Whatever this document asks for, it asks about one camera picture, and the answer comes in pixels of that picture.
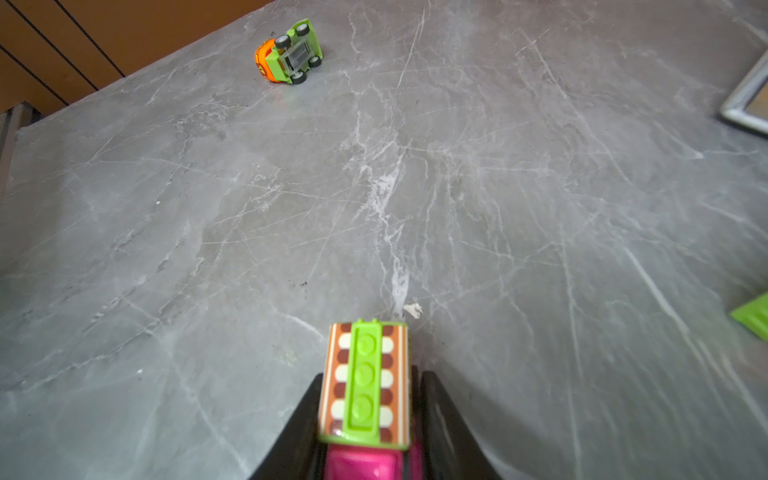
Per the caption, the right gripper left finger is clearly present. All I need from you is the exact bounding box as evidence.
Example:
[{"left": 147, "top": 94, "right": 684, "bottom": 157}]
[{"left": 250, "top": 374, "right": 325, "bottom": 480}]

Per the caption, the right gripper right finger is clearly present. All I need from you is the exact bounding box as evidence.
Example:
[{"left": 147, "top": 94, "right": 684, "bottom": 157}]
[{"left": 410, "top": 371, "right": 500, "bottom": 479}]

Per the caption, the pink toy truck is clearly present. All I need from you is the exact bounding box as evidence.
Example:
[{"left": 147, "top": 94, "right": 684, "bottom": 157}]
[{"left": 317, "top": 319, "right": 423, "bottom": 479}]

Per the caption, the white wire wooden shelf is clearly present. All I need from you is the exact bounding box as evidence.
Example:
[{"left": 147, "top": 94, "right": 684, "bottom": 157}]
[{"left": 719, "top": 53, "right": 767, "bottom": 136}]

